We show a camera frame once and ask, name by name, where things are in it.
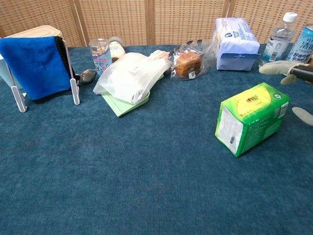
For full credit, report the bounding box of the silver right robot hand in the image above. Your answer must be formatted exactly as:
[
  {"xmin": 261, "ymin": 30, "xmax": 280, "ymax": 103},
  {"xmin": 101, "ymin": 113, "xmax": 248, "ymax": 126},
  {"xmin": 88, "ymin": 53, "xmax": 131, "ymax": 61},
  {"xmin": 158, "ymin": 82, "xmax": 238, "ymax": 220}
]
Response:
[{"xmin": 258, "ymin": 60, "xmax": 313, "ymax": 127}]

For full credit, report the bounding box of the green tissue pack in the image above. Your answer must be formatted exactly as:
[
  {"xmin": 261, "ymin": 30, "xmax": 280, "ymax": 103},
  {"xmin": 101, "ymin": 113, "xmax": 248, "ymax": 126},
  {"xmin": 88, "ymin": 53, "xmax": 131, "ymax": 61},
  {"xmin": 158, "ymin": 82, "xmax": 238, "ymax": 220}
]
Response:
[{"xmin": 214, "ymin": 82, "xmax": 292, "ymax": 158}]

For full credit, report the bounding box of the bread in clear bag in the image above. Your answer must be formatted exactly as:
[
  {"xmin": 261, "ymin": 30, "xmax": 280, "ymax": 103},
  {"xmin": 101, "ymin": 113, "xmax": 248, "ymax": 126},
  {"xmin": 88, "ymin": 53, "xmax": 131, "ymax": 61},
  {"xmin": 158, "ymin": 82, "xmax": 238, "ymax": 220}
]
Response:
[{"xmin": 170, "ymin": 39, "xmax": 216, "ymax": 80}]

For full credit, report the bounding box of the clear water bottle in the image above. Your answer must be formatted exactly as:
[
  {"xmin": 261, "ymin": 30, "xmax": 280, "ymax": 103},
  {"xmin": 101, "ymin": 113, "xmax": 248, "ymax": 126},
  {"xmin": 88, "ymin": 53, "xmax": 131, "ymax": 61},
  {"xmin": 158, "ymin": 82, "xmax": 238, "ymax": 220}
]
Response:
[{"xmin": 259, "ymin": 11, "xmax": 298, "ymax": 67}]

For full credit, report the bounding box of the light blue drink can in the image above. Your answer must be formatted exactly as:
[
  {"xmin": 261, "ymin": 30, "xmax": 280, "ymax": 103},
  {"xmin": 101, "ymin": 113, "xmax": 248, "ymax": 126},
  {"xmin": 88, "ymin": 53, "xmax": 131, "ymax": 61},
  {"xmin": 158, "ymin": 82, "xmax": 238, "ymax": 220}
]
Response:
[{"xmin": 286, "ymin": 23, "xmax": 313, "ymax": 63}]

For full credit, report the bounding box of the blue white wipes pack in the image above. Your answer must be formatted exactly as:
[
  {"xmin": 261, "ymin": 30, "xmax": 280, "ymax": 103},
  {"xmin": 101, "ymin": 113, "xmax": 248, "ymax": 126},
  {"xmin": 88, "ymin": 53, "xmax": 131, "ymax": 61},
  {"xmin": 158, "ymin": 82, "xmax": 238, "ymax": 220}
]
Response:
[{"xmin": 215, "ymin": 17, "xmax": 261, "ymax": 72}]

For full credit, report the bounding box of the pink packaged snack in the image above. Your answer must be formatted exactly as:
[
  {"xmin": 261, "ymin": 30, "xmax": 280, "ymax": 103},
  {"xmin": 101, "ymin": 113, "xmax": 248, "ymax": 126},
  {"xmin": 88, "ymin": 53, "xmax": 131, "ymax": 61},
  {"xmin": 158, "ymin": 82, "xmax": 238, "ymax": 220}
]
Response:
[{"xmin": 148, "ymin": 49, "xmax": 170, "ymax": 61}]

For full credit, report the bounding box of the wicker folding screen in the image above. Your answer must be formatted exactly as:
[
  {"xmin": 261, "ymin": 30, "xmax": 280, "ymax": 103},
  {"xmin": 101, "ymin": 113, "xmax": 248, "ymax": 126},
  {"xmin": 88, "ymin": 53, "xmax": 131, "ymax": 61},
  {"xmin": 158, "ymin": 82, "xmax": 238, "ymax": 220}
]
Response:
[{"xmin": 0, "ymin": 0, "xmax": 313, "ymax": 48}]

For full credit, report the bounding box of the translucent bag with white contents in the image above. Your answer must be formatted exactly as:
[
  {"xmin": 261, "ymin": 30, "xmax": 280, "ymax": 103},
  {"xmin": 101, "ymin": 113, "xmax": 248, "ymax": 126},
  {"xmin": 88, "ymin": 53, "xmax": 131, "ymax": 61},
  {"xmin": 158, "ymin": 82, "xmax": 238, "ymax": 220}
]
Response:
[{"xmin": 92, "ymin": 50, "xmax": 172, "ymax": 105}]

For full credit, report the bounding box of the light green tray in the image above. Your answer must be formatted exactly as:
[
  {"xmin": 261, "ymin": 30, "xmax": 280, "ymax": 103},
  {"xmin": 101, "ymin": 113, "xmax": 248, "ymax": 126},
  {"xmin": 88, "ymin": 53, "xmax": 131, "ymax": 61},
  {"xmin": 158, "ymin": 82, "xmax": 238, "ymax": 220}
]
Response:
[{"xmin": 101, "ymin": 73, "xmax": 165, "ymax": 118}]

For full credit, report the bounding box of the mayonnaise bottle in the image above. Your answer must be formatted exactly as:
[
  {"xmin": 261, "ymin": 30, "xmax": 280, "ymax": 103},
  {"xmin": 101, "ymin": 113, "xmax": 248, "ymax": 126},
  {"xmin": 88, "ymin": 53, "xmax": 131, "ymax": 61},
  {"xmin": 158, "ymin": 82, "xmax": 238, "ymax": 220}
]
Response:
[{"xmin": 108, "ymin": 36, "xmax": 127, "ymax": 62}]

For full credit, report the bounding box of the clear snack cup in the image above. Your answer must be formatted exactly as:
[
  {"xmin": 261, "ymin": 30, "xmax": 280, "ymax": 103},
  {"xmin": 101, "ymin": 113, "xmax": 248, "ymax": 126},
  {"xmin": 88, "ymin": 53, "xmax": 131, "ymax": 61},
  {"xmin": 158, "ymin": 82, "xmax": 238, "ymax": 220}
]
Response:
[{"xmin": 88, "ymin": 38, "xmax": 113, "ymax": 76}]

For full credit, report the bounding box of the metal spoon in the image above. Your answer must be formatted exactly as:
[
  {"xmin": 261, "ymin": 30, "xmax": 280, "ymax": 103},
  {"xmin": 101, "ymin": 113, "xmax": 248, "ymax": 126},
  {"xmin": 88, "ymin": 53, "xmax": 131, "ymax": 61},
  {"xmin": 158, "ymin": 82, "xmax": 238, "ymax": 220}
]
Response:
[{"xmin": 77, "ymin": 69, "xmax": 97, "ymax": 86}]

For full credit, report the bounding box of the dark blue tablecloth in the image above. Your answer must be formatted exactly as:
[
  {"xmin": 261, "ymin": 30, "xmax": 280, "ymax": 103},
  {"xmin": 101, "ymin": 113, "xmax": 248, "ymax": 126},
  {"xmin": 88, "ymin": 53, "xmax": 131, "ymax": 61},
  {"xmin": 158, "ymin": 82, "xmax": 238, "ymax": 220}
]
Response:
[{"xmin": 0, "ymin": 43, "xmax": 313, "ymax": 235}]

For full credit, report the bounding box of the blue cloth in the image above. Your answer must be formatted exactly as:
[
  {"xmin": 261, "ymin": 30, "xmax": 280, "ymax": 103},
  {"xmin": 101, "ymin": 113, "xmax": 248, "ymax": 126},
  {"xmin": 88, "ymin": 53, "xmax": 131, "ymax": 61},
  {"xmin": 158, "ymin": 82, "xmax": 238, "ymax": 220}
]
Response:
[{"xmin": 0, "ymin": 35, "xmax": 74, "ymax": 104}]

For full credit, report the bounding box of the beige lidded lunch box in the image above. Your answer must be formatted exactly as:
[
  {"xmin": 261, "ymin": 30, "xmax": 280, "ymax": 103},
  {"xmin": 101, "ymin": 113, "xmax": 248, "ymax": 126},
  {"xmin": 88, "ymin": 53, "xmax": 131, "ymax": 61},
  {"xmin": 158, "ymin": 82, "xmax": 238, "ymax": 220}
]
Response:
[{"xmin": 4, "ymin": 25, "xmax": 63, "ymax": 40}]

